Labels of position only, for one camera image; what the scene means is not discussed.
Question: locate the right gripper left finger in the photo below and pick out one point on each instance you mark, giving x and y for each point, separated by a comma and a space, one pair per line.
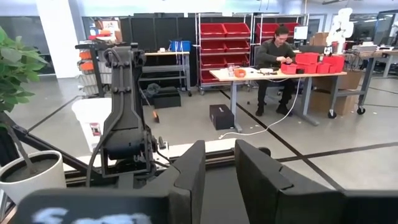
189, 186

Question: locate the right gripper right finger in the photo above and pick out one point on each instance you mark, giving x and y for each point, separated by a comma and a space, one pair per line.
273, 193

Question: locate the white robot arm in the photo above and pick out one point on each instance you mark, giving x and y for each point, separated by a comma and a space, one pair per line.
340, 28

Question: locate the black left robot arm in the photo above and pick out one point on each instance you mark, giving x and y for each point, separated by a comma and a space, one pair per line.
124, 124

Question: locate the light wooden table side board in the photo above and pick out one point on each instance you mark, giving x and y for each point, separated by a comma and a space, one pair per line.
186, 149

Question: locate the black box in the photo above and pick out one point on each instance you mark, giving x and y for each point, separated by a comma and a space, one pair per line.
221, 116

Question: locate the orange hand brush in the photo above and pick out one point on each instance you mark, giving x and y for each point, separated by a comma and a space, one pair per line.
156, 116

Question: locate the black equipment case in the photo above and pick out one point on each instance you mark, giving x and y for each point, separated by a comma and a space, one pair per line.
166, 98

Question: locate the brown cardboard box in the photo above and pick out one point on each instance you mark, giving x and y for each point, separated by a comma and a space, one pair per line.
348, 81
342, 102
320, 39

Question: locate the wooden top work table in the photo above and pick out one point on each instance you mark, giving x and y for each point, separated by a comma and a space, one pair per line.
224, 74

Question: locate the white plastic bin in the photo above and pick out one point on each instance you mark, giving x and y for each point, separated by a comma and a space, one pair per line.
93, 118

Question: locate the clear plastic container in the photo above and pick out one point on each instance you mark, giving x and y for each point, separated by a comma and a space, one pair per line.
231, 70

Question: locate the orange round container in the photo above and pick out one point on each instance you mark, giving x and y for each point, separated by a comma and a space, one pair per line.
240, 73

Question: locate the cart with wooden top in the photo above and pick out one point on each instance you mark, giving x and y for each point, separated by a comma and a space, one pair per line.
164, 53

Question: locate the person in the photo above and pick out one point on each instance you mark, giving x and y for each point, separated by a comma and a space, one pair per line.
275, 53

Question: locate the blue plastic bin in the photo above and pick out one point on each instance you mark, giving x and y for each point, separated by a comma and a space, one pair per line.
180, 46

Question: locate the metal storage rack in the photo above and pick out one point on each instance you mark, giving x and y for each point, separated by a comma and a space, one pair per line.
224, 39
264, 40

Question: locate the cart with orange parts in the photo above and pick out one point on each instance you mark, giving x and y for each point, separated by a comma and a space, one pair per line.
86, 66

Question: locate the white lit monitor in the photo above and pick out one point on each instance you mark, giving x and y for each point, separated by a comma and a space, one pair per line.
301, 32

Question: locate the white desktop device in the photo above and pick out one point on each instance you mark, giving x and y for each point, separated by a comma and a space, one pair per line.
363, 47

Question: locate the work table with casters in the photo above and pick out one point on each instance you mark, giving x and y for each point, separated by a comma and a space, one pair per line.
382, 53

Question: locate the notice board with papers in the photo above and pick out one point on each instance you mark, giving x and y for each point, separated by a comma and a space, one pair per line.
105, 26

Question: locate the white square column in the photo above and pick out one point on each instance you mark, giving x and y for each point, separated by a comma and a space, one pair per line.
56, 37

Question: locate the green potted plant white pot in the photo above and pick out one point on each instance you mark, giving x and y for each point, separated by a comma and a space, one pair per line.
18, 62

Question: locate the black rig frame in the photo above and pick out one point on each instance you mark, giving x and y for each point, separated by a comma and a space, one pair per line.
46, 146

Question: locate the black divider panel wall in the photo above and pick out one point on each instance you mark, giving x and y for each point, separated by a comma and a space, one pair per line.
155, 31

